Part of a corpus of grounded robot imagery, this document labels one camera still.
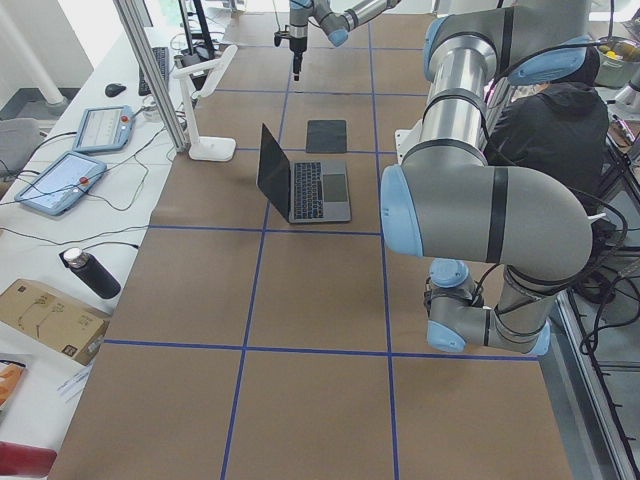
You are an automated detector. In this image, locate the cardboard box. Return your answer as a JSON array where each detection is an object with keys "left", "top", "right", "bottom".
[{"left": 1, "top": 279, "right": 110, "bottom": 366}]

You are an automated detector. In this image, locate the black computer mouse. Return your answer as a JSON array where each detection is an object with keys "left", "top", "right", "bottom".
[{"left": 104, "top": 83, "right": 127, "bottom": 98}]

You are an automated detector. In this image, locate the black keyboard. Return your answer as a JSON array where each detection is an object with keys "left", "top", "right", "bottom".
[{"left": 137, "top": 46, "right": 171, "bottom": 97}]

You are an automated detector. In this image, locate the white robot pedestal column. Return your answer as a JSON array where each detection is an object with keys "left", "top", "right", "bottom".
[{"left": 394, "top": 124, "right": 422, "bottom": 165}]

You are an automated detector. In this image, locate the black water bottle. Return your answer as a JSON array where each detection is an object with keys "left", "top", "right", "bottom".
[{"left": 60, "top": 247, "right": 121, "bottom": 299}]

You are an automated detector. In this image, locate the blue teach pendant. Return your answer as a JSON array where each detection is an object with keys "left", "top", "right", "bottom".
[
  {"left": 14, "top": 151, "right": 107, "bottom": 216},
  {"left": 72, "top": 105, "right": 135, "bottom": 154}
]

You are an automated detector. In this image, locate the upper blue teach pendant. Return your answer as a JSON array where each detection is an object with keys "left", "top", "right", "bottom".
[{"left": 72, "top": 105, "right": 135, "bottom": 154}]

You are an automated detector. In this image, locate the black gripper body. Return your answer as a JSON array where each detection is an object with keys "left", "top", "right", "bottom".
[{"left": 289, "top": 24, "right": 307, "bottom": 56}]

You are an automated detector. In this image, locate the grey laptop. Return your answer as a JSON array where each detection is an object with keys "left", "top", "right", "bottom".
[{"left": 256, "top": 125, "right": 351, "bottom": 224}]

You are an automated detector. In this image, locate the person in black jacket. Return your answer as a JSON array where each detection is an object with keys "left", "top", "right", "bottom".
[{"left": 484, "top": 47, "right": 609, "bottom": 215}]

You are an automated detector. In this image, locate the white desk lamp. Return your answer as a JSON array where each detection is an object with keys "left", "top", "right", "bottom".
[{"left": 171, "top": 44, "right": 239, "bottom": 162}]

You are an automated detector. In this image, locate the aluminium frame post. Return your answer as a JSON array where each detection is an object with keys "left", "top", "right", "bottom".
[{"left": 113, "top": 0, "right": 187, "bottom": 153}]

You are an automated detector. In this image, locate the lower blue teach pendant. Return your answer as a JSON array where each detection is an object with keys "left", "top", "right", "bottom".
[{"left": 14, "top": 151, "right": 107, "bottom": 216}]

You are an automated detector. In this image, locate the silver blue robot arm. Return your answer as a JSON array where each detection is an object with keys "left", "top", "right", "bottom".
[
  {"left": 278, "top": 0, "right": 399, "bottom": 81},
  {"left": 380, "top": 1, "right": 592, "bottom": 355}
]

